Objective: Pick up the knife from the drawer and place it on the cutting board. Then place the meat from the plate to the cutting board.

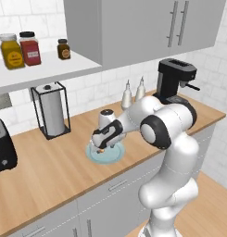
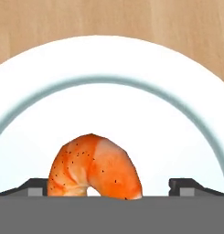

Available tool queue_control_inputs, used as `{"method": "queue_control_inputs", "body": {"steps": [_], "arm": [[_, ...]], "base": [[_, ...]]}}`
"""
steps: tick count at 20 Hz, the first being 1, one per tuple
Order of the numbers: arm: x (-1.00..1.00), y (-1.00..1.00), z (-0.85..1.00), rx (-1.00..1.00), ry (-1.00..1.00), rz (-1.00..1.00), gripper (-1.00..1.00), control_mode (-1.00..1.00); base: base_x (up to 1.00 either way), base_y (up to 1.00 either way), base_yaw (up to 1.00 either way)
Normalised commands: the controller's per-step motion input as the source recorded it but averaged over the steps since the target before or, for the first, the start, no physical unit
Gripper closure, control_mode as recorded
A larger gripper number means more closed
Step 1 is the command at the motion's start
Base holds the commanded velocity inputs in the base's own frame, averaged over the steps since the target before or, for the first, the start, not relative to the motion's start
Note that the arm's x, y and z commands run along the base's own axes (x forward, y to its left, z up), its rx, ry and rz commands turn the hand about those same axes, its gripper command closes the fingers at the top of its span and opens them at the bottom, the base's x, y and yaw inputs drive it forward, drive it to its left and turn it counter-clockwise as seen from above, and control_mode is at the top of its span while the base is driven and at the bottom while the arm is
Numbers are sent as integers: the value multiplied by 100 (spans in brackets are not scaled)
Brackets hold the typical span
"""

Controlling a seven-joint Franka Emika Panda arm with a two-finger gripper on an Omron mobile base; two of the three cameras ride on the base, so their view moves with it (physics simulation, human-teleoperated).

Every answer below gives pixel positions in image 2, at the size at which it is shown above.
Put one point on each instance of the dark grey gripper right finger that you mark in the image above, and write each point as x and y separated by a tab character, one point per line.
183	186

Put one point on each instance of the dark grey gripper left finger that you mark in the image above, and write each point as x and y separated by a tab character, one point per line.
35	186

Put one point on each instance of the white round plate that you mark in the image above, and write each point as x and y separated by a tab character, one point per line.
116	109

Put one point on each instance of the orange cooked shrimp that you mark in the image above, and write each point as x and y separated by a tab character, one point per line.
95	164

